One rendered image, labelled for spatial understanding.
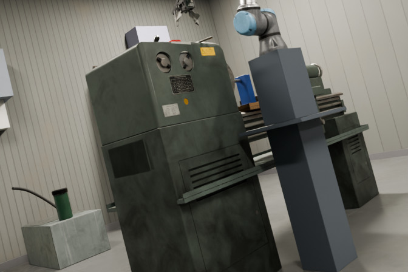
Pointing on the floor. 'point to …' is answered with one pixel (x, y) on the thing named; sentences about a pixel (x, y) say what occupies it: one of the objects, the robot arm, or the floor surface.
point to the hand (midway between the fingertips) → (187, 27)
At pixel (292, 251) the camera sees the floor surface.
